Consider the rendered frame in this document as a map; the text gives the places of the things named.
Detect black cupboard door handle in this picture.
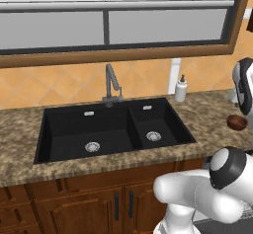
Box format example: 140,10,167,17
114,193,120,222
127,190,134,219

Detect white soap dispenser bottle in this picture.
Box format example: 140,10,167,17
174,74,189,104

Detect wood-framed window with blinds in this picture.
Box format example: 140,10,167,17
0,0,253,69

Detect grey metal tap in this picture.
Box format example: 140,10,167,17
102,63,125,109

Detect black double sink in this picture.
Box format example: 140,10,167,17
34,97,198,165

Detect brown wooden cupboard door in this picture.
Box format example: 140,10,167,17
32,187,125,234
123,181,171,234

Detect brown wooden bowl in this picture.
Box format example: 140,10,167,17
226,114,249,131

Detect dishwasher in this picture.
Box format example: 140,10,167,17
192,207,253,234

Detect brown wooden drawer front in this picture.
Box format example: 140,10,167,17
0,184,42,234

